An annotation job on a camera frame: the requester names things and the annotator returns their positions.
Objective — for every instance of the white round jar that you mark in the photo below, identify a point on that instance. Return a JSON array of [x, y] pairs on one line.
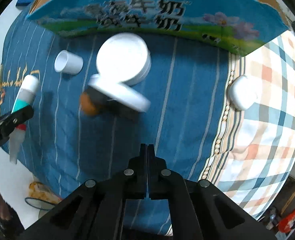
[[124, 58]]

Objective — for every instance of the plaid checked blanket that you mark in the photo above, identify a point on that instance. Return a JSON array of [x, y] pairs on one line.
[[254, 150]]

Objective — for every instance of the white spray bottle teal label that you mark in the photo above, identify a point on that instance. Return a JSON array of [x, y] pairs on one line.
[[25, 97]]

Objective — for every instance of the cardboard box with blue print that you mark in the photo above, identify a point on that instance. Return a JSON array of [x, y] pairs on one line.
[[239, 26]]

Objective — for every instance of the white earbuds case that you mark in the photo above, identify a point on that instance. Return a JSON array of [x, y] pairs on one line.
[[243, 92]]

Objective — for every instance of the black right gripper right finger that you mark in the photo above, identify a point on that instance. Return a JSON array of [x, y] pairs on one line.
[[199, 210]]

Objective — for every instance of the small white cylinder cap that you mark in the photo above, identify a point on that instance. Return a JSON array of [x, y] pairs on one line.
[[68, 63]]

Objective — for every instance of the blue striped bed sheet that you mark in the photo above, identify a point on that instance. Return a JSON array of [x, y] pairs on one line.
[[64, 147]]

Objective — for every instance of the brown oval pebble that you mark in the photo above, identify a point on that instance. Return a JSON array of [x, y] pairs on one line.
[[87, 106]]

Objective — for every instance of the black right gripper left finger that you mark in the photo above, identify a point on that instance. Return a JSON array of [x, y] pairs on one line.
[[95, 210]]

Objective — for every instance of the black jar with white lid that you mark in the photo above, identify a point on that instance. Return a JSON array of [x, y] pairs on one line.
[[116, 98]]

